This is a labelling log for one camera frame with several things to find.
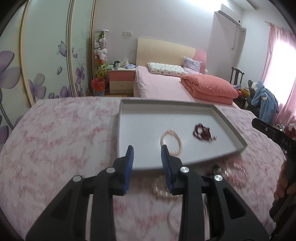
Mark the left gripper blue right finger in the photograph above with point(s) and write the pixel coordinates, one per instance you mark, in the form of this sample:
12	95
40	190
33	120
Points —
230	218

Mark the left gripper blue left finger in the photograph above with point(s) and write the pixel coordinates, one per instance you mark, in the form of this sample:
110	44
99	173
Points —
65	217

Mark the thin silver bangle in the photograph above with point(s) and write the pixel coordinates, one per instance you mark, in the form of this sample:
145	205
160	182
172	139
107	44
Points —
174	218

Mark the right hand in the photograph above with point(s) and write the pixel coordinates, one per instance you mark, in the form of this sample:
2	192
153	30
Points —
281	183

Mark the pink curtain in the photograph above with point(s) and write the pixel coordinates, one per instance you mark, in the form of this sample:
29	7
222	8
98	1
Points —
279	71

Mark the blue bathrobe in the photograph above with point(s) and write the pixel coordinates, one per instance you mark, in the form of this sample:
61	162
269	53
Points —
268	103

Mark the pink floral tablecloth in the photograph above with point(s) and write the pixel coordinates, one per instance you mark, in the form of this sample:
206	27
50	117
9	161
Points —
60	138

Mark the dark wooden chair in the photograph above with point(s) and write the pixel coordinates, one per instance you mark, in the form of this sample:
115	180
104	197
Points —
236	76

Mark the grey cardboard tray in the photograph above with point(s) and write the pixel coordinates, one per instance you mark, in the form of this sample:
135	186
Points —
196	132

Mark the folded salmon duvet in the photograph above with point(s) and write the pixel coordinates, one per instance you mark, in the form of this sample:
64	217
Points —
209	88

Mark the lilac small pillow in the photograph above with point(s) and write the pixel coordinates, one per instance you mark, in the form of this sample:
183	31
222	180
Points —
192	66

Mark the white air conditioner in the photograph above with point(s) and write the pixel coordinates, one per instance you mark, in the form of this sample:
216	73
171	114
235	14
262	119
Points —
230	15

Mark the floral white pillow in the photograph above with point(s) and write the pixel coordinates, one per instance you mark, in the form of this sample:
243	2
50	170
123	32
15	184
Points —
166	69

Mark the red waste bin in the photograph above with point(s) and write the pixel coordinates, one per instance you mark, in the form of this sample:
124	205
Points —
98	86

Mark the pink beige nightstand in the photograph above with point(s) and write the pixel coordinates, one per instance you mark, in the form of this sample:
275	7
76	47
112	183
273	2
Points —
121	80

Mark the bed with beige headboard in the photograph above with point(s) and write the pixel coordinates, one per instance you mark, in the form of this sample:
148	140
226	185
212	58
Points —
154	86

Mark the white mug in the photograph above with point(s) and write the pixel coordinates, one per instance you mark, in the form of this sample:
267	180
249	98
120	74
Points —
117	64

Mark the sliding glass wardrobe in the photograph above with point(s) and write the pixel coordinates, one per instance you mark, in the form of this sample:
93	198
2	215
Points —
45	54

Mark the plush toy display tube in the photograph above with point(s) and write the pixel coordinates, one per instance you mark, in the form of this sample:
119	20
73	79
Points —
100	53

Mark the wall socket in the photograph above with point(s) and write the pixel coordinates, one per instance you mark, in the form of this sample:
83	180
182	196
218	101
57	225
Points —
127	33

